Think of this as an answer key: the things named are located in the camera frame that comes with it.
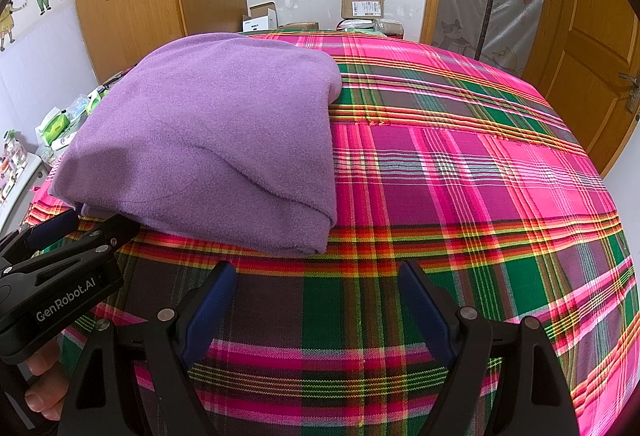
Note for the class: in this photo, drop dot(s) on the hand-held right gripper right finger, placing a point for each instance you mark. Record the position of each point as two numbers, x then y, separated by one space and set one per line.
420 311

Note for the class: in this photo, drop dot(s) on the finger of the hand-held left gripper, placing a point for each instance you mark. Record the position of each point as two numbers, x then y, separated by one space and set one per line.
115 231
52 228

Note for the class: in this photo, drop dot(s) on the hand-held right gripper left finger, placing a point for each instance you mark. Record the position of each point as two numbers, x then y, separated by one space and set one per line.
215 311

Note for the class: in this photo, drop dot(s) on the purple fleece pants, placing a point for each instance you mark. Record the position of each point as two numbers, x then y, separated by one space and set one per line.
200 140

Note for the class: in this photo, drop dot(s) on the person's left hand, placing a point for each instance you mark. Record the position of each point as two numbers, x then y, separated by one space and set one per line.
42 366

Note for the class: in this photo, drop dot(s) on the grey filing cabinet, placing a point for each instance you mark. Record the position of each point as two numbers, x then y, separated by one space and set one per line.
27 186

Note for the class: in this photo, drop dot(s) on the small toy figurine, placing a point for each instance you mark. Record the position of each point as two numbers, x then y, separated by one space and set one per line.
10 145

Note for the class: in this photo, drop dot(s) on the green tissue pack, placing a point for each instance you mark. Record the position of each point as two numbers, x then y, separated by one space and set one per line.
95 99
55 128

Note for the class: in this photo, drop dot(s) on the pink plaid bed sheet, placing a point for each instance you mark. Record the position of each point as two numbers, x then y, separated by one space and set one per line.
475 216

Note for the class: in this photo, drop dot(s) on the glass top folding table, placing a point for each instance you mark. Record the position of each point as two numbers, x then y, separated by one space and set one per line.
115 79

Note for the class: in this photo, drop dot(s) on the white cardboard box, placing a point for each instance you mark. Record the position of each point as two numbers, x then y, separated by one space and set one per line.
261 19

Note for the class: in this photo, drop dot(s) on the plain brown cardboard box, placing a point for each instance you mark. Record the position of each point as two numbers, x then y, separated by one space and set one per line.
300 26

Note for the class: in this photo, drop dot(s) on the clear plastic wrapped package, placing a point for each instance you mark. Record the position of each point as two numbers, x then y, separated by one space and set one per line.
357 24

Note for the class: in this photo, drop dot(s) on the open labelled cardboard box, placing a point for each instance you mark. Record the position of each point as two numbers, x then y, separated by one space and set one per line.
362 1

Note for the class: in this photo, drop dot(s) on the wooden door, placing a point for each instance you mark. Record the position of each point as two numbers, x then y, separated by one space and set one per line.
590 40

